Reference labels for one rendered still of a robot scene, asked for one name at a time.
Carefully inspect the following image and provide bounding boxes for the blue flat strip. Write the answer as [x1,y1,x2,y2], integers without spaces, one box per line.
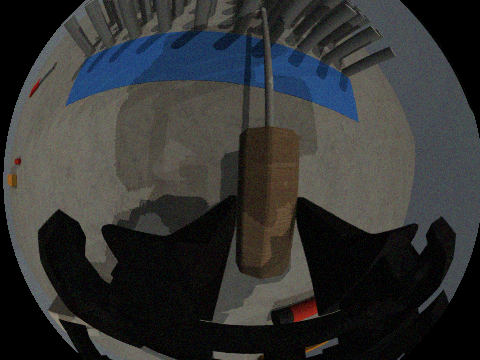
[67,31,359,121]

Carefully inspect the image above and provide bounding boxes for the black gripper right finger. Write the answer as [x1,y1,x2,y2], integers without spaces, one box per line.
[296,197,419,316]

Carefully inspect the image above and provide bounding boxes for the orange rectangular bar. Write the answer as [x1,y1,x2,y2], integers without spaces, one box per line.
[257,341,327,360]
[7,175,17,187]

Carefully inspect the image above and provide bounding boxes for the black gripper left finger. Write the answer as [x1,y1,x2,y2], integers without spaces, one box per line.
[101,195,237,321]

